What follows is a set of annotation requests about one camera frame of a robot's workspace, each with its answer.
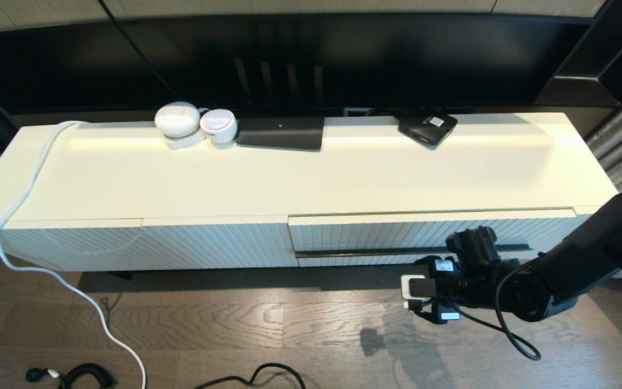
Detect white fluted drawer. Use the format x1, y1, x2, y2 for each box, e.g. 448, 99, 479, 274
288, 208, 576, 268

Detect white tv cabinet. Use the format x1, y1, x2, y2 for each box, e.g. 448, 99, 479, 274
0, 112, 622, 272

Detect black set-top box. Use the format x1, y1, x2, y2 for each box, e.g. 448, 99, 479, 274
397, 112, 458, 146

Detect black router with antennas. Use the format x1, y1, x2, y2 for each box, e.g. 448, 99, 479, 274
235, 54, 326, 151

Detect black television screen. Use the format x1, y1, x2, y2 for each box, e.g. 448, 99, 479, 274
0, 14, 595, 114

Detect small white round device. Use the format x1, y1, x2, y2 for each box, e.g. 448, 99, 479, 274
200, 109, 238, 144

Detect large white round device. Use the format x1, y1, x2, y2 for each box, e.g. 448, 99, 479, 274
154, 102, 201, 138

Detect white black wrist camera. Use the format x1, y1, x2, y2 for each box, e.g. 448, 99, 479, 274
400, 274, 437, 312

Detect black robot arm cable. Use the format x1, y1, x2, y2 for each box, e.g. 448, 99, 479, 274
424, 262, 542, 361

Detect black floor power cable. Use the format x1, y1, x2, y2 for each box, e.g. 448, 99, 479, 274
192, 363, 306, 389

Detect black wall shelf unit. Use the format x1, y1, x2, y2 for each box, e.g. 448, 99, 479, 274
535, 0, 622, 107

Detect black coiled cable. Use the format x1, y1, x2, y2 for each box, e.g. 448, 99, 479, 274
26, 363, 117, 389

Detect black television cable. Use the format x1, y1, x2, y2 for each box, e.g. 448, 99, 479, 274
98, 0, 182, 100

